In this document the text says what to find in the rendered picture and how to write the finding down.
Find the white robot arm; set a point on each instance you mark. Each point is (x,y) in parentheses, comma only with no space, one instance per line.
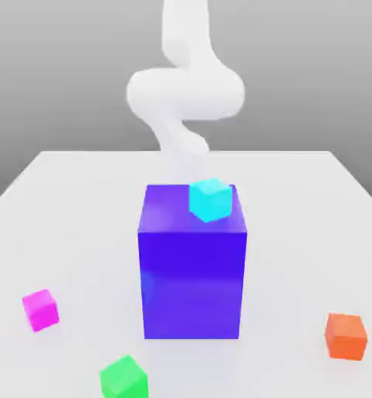
(185,93)

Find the small cyan cube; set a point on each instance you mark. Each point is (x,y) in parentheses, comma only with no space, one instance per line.
(209,200)

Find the small magenta cube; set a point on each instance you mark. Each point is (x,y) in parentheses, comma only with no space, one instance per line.
(40,311)

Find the small green cube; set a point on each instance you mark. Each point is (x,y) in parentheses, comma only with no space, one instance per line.
(123,377)

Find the small orange cube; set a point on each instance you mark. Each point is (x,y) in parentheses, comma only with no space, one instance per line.
(346,337)

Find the large purple box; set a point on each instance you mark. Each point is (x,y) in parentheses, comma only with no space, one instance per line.
(191,279)

